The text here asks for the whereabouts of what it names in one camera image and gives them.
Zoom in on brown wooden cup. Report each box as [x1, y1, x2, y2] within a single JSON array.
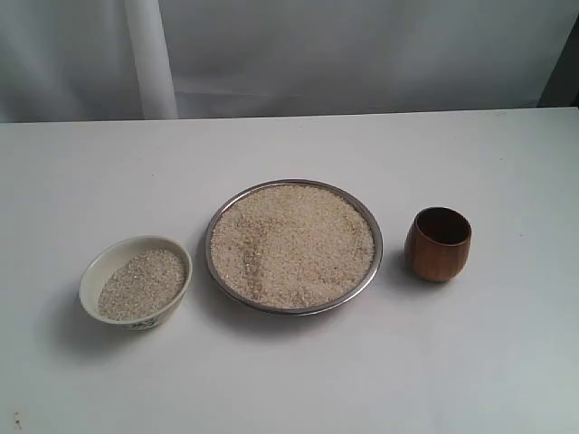
[[403, 207, 472, 283]]

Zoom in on round steel rice tray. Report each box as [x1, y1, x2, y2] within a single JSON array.
[[204, 179, 383, 316]]

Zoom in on white ceramic rice bowl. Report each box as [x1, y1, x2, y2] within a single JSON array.
[[79, 235, 192, 330]]

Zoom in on white vertical pole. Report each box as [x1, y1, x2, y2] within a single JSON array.
[[124, 0, 178, 120]]

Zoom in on white backdrop curtain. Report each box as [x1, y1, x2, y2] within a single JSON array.
[[1, 1, 578, 122]]

